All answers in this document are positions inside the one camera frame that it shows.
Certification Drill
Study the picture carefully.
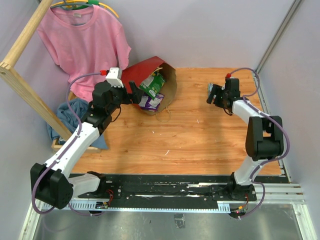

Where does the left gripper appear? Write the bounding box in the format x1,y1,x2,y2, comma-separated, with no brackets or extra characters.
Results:
107,80,144,114

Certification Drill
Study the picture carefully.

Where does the teal candy packet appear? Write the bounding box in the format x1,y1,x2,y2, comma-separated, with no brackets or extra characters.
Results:
208,83,217,96

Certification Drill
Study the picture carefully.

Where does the red paper bag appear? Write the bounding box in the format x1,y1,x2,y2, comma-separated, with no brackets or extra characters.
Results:
121,56,177,117

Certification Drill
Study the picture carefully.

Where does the purple candy packet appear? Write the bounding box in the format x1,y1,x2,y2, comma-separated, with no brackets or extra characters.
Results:
138,93,165,112

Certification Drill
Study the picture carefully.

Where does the green candy packet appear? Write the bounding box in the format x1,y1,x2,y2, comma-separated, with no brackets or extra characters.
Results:
139,71,166,100

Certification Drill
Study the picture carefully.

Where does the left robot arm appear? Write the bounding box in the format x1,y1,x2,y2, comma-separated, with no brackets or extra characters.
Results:
30,79,143,214

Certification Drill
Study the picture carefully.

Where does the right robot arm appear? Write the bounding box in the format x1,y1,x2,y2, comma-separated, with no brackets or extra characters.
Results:
206,75,284,201

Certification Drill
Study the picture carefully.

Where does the blue cloth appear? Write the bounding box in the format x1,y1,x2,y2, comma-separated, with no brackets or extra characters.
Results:
47,98,109,150

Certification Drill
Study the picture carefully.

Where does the pink t-shirt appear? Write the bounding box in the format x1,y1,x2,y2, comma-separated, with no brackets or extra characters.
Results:
37,5,131,102

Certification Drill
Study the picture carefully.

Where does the wooden clothes rack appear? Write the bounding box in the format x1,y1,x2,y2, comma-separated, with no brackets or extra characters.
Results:
0,0,69,158

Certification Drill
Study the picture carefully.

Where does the yellow green hanger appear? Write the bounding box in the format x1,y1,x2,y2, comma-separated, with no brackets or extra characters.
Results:
50,0,119,18

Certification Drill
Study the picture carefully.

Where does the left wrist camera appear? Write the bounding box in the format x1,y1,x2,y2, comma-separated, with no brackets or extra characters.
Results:
105,67,124,88

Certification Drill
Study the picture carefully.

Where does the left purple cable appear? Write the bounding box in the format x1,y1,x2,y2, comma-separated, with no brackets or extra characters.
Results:
31,70,107,216

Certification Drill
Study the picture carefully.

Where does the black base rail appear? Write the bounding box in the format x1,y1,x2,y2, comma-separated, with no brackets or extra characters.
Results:
36,171,305,217

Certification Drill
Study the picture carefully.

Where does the aluminium frame post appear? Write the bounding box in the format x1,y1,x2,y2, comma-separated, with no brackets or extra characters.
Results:
255,0,304,74

